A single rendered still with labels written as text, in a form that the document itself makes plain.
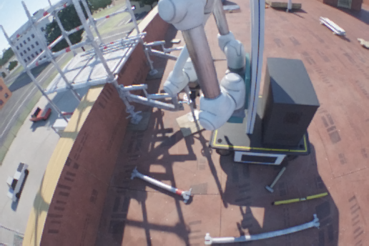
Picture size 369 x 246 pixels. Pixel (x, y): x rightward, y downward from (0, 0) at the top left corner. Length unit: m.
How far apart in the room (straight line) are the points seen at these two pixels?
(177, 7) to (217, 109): 0.53
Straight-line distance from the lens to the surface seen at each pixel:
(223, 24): 1.52
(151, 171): 1.89
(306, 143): 1.67
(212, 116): 0.89
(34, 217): 1.68
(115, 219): 1.93
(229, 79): 1.02
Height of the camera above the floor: 1.62
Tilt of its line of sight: 45 degrees down
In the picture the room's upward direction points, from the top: 16 degrees counter-clockwise
